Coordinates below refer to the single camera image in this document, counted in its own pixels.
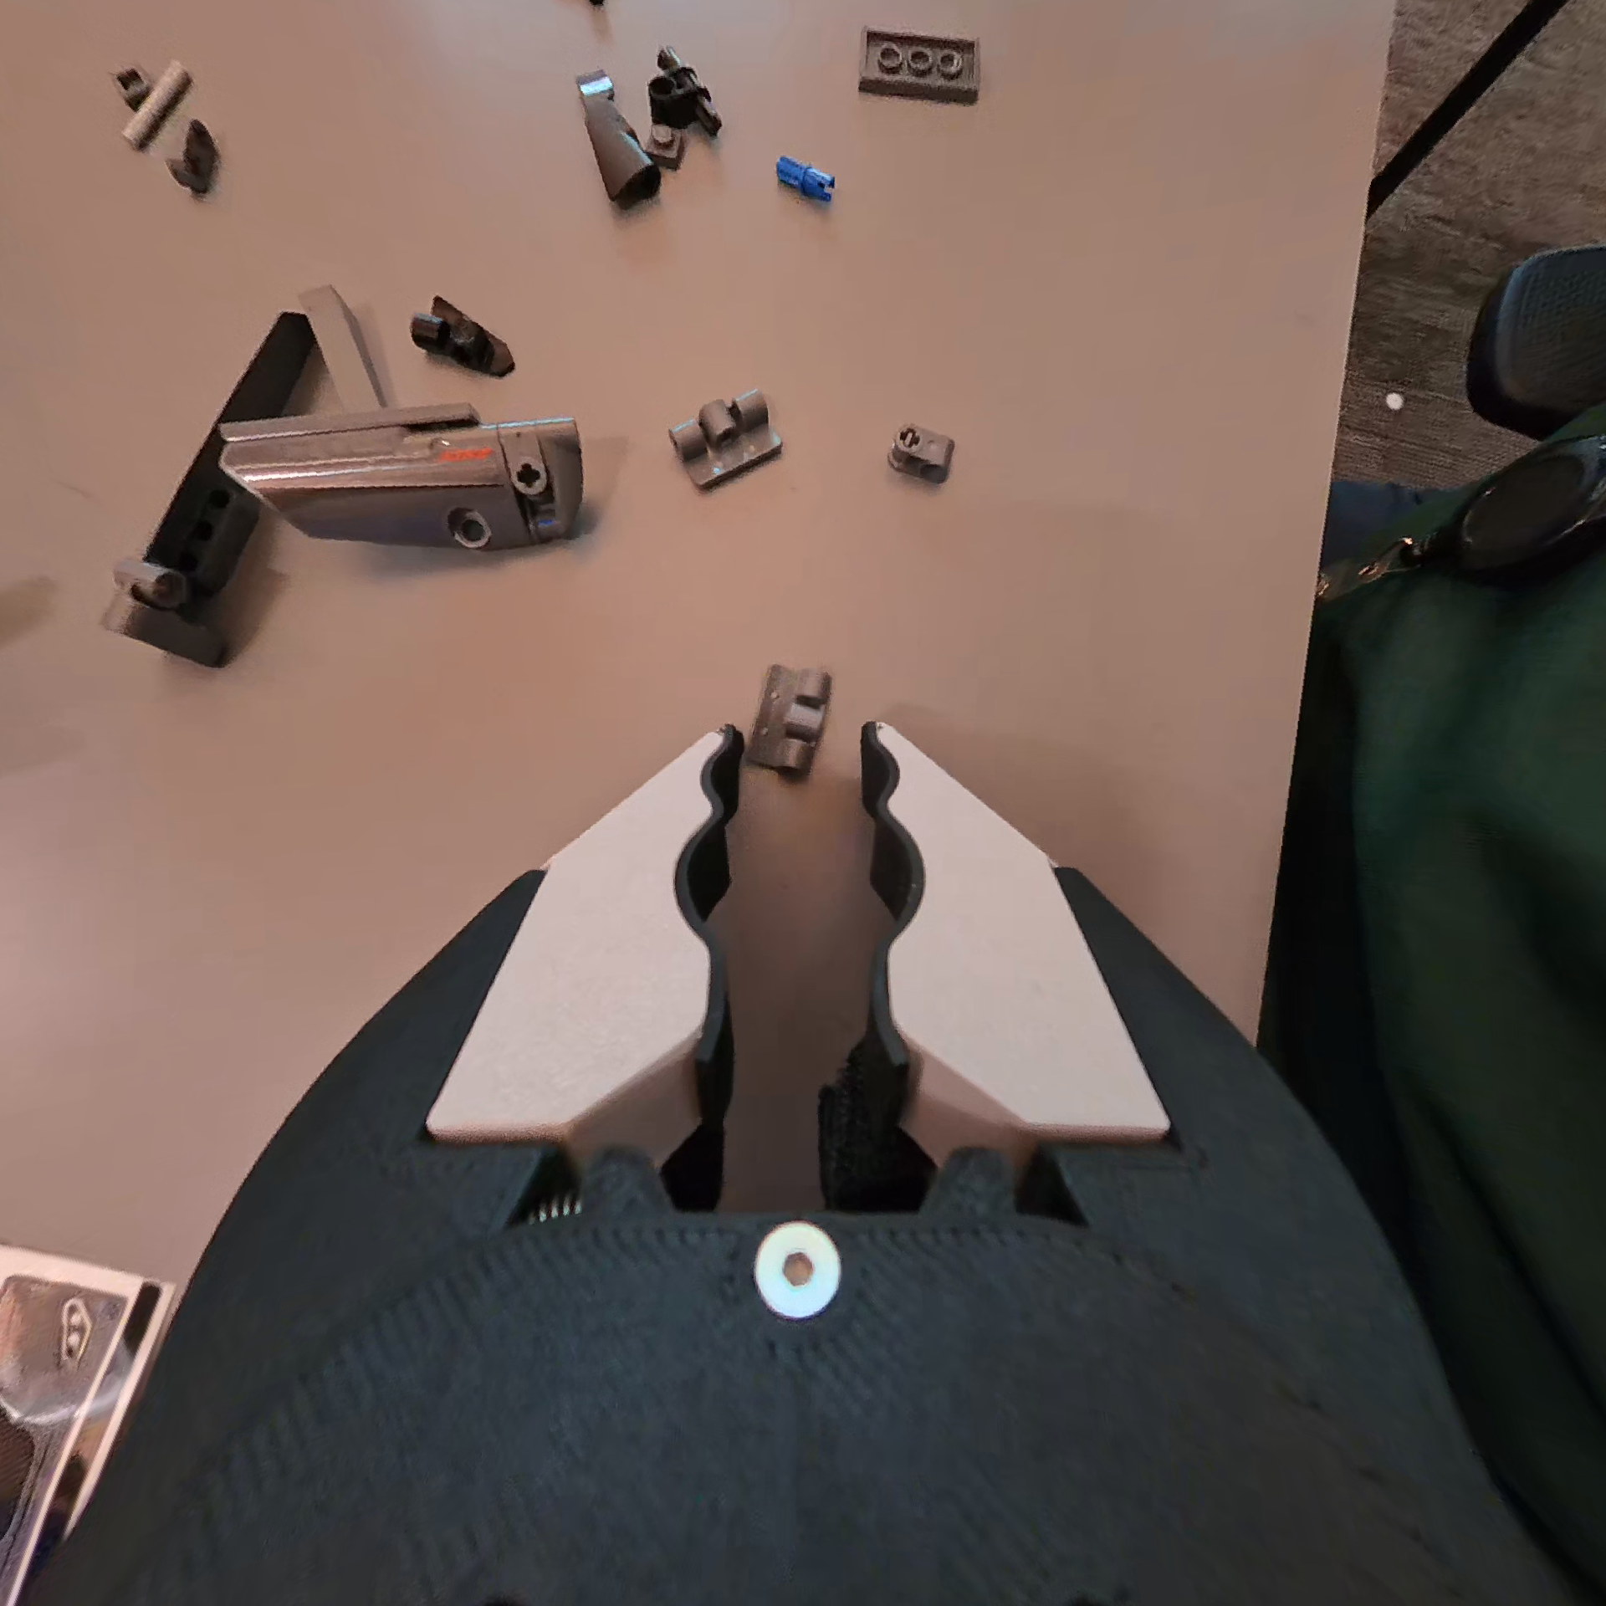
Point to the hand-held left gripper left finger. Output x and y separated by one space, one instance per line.
576 1004

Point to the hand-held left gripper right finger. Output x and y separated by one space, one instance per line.
1018 1004

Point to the grey lego panel assembly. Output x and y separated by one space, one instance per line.
375 488

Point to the small grey lego connector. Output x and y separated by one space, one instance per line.
921 452

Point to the lego sticker sheet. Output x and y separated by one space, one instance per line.
50 1355

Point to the blue lego pin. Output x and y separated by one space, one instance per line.
804 178

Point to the tiny grey lego plate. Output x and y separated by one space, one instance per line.
665 147

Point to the dark tapered lego panel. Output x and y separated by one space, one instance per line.
621 145

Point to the black lego pin connector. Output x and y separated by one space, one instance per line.
684 94

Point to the dark grey holed lego plate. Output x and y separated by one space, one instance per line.
919 65

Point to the light grey lego axle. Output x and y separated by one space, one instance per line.
158 102

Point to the black mesh office chair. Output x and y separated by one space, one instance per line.
1549 337

